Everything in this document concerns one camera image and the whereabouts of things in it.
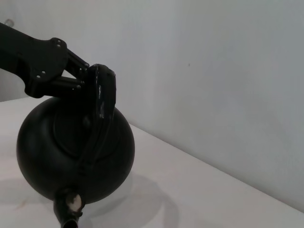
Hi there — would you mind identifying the black round teapot with handle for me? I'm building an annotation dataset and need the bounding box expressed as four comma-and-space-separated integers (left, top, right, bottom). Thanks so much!
16, 63, 136, 228

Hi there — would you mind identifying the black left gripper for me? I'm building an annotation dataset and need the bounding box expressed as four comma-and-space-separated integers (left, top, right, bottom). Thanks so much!
0, 22, 90, 98

